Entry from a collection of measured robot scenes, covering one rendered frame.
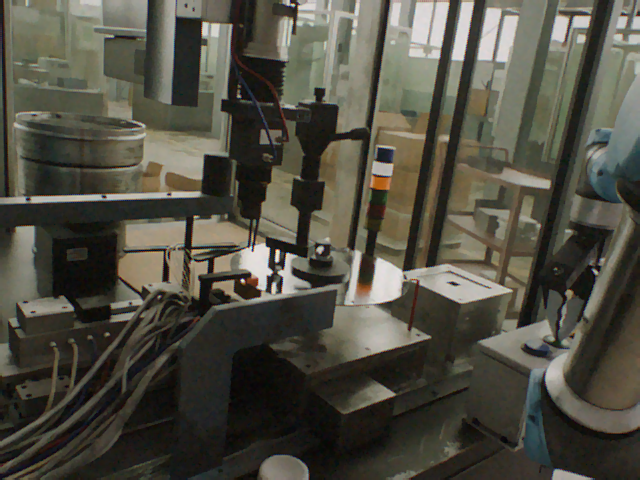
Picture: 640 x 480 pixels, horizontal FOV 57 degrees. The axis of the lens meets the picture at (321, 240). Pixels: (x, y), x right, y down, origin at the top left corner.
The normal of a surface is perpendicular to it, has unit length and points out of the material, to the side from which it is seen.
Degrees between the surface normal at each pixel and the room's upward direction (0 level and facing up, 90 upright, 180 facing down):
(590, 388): 111
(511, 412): 90
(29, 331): 90
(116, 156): 90
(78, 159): 90
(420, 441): 0
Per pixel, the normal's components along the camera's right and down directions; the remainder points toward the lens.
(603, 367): -0.67, 0.47
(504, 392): -0.77, 0.08
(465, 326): 0.62, 0.29
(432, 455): 0.12, -0.95
